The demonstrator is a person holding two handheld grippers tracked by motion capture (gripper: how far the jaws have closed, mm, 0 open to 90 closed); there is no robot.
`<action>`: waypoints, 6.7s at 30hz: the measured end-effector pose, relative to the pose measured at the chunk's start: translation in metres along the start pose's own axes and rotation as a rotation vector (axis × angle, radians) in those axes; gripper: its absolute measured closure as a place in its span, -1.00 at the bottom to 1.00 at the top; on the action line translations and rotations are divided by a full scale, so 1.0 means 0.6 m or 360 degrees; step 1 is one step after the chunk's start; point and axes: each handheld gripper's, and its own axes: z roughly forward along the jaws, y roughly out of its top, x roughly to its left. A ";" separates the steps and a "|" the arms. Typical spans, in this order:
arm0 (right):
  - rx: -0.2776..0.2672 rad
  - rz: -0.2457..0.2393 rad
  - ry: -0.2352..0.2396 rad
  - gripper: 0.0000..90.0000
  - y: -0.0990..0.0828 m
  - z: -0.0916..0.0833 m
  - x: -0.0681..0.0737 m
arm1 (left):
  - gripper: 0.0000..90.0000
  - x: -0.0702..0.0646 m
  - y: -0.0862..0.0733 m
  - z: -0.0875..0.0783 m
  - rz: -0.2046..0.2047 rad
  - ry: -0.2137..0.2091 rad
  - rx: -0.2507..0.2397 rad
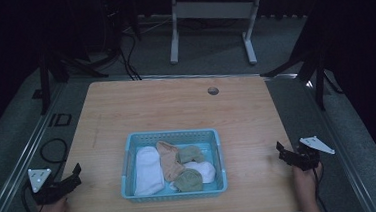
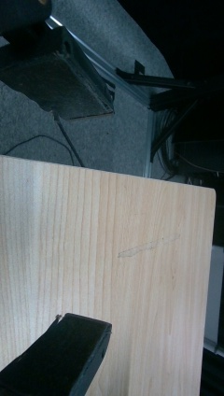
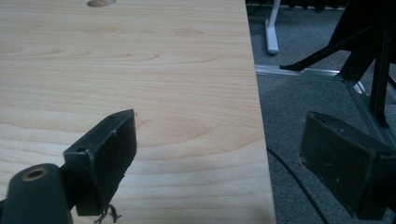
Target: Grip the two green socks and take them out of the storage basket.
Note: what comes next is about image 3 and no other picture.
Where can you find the white desk leg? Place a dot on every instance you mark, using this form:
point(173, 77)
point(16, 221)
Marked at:
point(271, 31)

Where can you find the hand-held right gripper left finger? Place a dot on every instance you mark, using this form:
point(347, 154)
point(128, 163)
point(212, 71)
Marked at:
point(102, 161)

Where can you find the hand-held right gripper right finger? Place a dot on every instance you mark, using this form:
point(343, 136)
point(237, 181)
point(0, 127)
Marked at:
point(342, 161)

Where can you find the silver aluminium floor frame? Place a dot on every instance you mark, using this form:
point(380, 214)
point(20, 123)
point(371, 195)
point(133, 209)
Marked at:
point(351, 90)

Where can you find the black metal stand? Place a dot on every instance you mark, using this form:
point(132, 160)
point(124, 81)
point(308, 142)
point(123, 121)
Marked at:
point(364, 46)

